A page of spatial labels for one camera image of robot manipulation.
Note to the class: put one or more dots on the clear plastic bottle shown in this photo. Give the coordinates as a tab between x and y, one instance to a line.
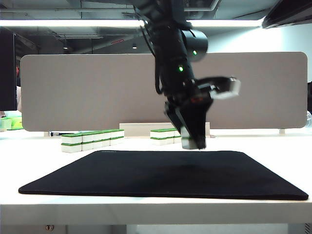
309	119

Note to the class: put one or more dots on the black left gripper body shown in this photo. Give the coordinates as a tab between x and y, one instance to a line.
187	95

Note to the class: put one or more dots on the pale green white box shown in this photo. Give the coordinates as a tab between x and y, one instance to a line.
6	124

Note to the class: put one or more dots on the black monitor panel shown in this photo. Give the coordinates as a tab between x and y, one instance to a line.
7	73

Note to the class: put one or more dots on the black mouse mat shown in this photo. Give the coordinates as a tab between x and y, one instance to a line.
156	175

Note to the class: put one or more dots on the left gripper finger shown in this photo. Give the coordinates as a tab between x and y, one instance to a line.
198	122
176	114

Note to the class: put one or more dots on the striped object under table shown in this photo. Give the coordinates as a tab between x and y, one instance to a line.
309	229

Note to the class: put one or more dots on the bright green box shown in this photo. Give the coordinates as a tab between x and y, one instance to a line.
16	123

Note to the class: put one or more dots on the grey desk partition panel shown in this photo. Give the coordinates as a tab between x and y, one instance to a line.
73	92

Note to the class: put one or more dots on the metal table screw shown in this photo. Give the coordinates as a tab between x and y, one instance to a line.
50	227

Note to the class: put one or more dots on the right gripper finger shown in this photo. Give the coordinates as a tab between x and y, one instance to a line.
297	8
280	23

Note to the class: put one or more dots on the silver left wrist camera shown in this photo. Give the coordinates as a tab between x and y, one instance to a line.
229	89

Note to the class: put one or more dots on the dark pen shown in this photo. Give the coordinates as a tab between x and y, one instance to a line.
55	133

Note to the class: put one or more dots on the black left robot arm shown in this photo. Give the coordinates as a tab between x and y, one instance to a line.
170	48

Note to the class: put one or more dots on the red ceiling sign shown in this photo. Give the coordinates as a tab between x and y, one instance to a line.
118	42

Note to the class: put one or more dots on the red background object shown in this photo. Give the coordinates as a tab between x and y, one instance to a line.
18	70

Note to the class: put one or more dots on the long white light strip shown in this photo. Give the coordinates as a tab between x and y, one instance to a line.
73	23

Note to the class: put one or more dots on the white partition foot bracket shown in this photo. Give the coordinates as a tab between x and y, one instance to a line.
46	134
282	131

